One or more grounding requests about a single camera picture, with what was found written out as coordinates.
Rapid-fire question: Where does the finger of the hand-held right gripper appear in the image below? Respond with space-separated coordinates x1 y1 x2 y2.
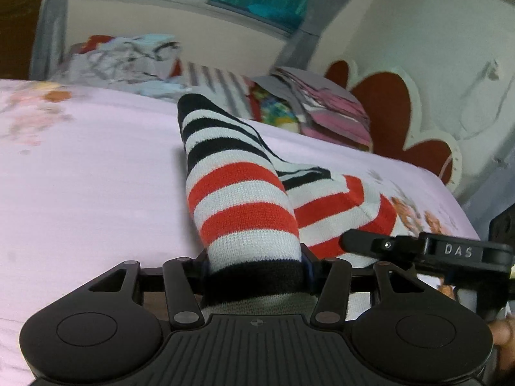
339 228 423 259

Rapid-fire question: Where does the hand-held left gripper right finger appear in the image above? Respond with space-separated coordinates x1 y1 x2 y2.
300 245 408 327

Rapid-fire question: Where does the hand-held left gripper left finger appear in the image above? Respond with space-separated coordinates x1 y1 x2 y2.
88 251 212 329

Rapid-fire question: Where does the white black red striped sweater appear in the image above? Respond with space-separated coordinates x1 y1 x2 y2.
177 93 400 319

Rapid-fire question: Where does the stack of folded pink clothes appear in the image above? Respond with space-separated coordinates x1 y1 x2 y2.
251 66 373 152

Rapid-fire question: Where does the pile of blue grey clothes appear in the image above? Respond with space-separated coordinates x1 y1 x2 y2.
52 34 192 102

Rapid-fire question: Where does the person's right hand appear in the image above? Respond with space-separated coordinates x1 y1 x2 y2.
492 317 515 371

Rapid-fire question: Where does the red and white scalloped headboard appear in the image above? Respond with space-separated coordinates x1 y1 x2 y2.
324 58 464 194

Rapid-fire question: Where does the bed with pink floral sheet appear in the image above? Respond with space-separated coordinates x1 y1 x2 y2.
0 78 483 386

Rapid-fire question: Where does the grey white striped cloth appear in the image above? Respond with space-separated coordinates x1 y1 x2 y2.
181 62 259 120

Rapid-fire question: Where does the grey curtain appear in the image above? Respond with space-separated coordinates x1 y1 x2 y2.
275 0 388 76
30 0 70 82

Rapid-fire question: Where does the brown wooden door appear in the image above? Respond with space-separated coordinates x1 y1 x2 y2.
0 0 50 82

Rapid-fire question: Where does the white wall cable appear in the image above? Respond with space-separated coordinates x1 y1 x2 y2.
459 59 508 102

